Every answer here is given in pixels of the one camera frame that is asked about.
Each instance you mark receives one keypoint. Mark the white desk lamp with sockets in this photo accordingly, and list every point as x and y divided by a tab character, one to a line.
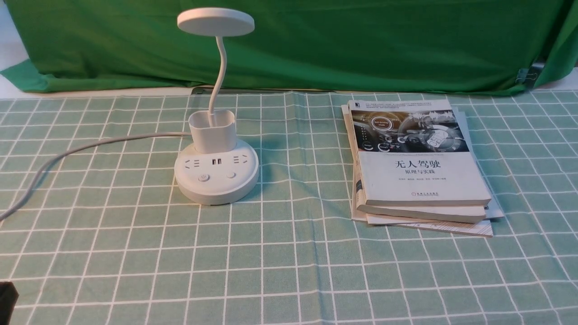
218	168

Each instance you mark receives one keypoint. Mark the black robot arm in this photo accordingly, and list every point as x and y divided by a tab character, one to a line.
8	299

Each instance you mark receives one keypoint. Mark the top book with car cover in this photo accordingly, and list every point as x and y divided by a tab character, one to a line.
420	176

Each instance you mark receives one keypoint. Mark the green checkered tablecloth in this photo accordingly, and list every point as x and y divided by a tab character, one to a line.
109	239

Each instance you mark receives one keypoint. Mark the bottom thin book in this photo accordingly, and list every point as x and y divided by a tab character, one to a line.
483	228

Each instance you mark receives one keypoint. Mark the green backdrop cloth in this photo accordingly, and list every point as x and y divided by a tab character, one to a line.
434	46

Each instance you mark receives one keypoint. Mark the metal binder clip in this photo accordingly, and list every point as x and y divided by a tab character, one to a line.
528	77

